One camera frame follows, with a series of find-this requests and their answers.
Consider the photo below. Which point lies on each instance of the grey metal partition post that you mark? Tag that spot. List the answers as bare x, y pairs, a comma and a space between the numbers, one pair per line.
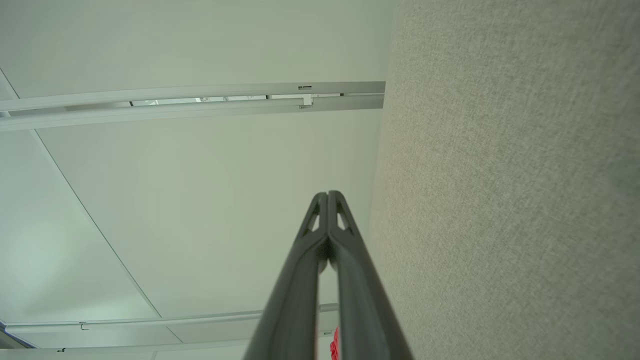
200, 111

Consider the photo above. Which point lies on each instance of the red t-shirt white sleeves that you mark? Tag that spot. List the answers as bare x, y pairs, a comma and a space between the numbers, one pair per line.
334, 346

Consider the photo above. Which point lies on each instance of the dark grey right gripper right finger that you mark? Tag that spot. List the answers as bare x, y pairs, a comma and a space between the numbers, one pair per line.
362, 310

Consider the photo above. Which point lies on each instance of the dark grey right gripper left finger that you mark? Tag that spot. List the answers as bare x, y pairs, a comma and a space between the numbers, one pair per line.
295, 300

